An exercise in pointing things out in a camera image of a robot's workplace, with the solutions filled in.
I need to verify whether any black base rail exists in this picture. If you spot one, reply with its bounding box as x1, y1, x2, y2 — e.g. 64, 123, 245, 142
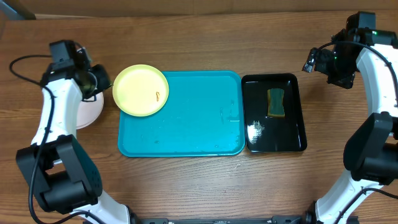
133, 215, 302, 224

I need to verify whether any pinkish white round plate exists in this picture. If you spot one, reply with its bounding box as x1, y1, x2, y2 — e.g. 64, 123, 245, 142
76, 93, 104, 129

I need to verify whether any teal plastic tray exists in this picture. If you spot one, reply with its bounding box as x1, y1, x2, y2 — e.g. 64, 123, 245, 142
118, 70, 245, 157

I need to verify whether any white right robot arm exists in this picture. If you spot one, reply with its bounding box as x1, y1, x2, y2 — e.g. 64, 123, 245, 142
301, 26, 397, 223

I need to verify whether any yellow-green round plate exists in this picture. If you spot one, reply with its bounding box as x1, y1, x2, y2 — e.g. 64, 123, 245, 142
113, 64, 169, 117

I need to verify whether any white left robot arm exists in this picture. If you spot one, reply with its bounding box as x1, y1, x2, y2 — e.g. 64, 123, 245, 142
16, 42, 138, 223

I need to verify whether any black rectangular tray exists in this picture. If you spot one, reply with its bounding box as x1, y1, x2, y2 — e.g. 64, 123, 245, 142
241, 73, 307, 153

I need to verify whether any green and yellow sponge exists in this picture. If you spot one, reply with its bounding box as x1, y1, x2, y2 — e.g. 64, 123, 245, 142
267, 88, 285, 118

